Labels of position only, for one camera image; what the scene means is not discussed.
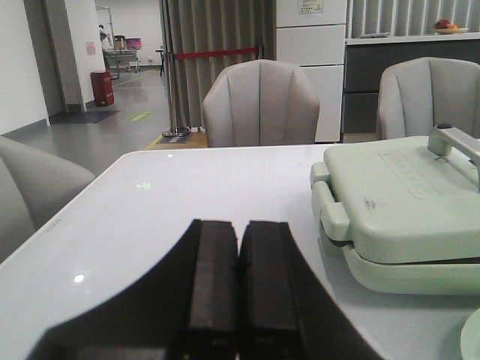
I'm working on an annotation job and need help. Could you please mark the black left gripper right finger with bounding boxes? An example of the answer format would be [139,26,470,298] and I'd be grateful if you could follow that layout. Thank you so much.
[239,221,381,359]

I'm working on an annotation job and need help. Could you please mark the mint green breakfast maker base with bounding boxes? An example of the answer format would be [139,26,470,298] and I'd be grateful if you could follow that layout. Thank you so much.
[310,161,480,296]

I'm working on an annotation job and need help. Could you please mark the fruit plate on counter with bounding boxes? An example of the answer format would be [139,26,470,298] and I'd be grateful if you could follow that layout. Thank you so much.
[433,19,470,35]

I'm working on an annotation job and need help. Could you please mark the mint green breakfast maker lid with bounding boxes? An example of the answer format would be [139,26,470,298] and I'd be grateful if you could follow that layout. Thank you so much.
[310,126,479,264]

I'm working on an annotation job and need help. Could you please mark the dark grey counter cabinet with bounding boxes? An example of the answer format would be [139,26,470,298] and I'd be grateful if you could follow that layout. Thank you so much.
[342,33,479,135]

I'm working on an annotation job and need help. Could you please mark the red barrier belt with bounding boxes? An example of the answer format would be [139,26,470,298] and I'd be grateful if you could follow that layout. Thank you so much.
[173,47,260,60]

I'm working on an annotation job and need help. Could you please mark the white refrigerator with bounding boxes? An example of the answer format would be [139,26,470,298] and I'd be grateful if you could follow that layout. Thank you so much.
[275,0,347,143]

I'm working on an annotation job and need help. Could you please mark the grey upholstered chair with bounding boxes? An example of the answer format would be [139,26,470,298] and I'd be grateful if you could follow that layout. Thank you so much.
[376,57,479,140]
[202,59,320,148]

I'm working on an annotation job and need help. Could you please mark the right grey upholstered chair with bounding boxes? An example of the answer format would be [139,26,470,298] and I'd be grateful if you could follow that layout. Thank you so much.
[376,57,479,140]

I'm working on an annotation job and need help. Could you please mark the mint green round plate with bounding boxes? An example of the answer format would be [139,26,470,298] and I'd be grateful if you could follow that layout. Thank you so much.
[460,309,480,360]

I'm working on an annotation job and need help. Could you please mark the steel barrier post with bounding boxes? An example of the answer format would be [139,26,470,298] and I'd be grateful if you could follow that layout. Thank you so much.
[160,44,191,138]

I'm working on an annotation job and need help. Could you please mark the red trash bin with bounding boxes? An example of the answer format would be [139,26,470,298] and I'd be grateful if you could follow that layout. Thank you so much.
[90,70,114,107]

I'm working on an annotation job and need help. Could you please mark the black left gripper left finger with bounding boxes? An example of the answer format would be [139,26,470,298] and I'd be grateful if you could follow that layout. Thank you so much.
[28,220,238,359]

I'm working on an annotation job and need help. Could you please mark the left grey upholstered chair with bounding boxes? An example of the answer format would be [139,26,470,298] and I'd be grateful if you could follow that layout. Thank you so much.
[202,59,320,148]

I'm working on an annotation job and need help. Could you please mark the grey chair at table side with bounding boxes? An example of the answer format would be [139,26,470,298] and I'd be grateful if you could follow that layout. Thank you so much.
[1,136,95,261]

